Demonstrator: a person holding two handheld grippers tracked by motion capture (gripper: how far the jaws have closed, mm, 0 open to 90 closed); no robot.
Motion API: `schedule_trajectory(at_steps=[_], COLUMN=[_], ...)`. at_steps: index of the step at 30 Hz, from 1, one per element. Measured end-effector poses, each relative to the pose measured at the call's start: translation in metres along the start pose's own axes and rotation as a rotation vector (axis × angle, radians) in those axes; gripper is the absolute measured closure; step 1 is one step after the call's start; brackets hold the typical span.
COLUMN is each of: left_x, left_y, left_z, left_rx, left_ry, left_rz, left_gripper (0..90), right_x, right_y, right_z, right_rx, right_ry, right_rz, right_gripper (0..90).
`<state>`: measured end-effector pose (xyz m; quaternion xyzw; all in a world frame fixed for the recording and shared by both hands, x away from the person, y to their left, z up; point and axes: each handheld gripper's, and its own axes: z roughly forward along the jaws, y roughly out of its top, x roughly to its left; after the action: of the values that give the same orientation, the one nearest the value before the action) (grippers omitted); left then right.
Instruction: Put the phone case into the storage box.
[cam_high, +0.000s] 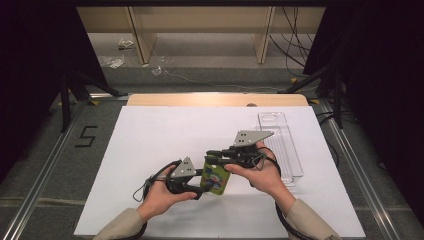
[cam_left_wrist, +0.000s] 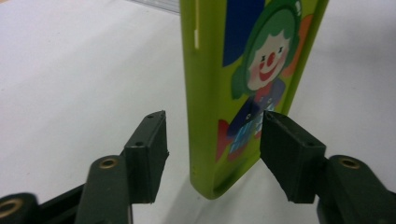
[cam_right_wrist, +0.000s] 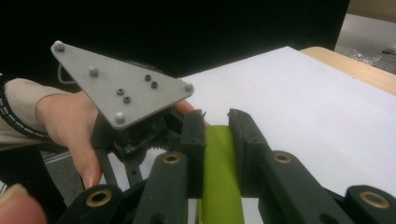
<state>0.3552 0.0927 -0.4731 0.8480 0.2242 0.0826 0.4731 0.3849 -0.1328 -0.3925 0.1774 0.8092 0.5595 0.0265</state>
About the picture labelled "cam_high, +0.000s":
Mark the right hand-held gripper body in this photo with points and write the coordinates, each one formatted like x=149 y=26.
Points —
x=248 y=146

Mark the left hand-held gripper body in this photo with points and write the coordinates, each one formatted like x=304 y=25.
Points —
x=183 y=170

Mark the green cartoon print phone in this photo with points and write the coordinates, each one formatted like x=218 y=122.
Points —
x=216 y=178

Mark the clear plastic tray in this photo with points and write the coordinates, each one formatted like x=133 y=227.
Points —
x=286 y=156

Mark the person's right hand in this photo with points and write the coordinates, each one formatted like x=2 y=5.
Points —
x=263 y=176

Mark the person's left hand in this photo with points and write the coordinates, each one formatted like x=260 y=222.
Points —
x=160 y=196

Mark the white board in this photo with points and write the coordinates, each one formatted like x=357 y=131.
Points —
x=166 y=133

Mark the light wooden table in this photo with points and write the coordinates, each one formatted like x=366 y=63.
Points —
x=200 y=99

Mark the yellow tape piece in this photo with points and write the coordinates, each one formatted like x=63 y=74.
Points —
x=314 y=101
x=94 y=102
x=293 y=80

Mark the black metal stand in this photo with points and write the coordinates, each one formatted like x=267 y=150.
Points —
x=66 y=100
x=337 y=100

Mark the crumpled clear plastic wrapper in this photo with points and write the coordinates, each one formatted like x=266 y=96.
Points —
x=156 y=70
x=113 y=61
x=125 y=43

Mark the light wooden bench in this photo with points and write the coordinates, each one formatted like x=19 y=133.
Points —
x=200 y=20

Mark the black curtain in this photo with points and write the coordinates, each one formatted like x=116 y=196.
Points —
x=33 y=66
x=383 y=83

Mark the aluminium floor rail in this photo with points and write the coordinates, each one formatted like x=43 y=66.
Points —
x=43 y=173
x=360 y=173

